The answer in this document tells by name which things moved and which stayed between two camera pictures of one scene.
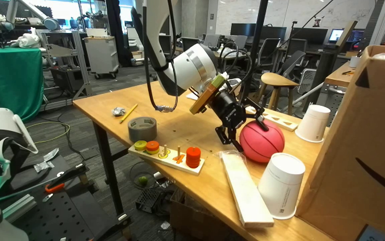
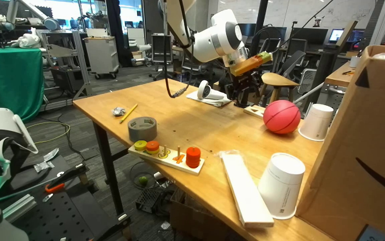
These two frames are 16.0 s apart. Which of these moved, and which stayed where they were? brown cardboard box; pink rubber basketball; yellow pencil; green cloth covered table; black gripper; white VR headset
Moved: pink rubber basketball; black gripper
Stayed: yellow pencil; white VR headset; green cloth covered table; brown cardboard box
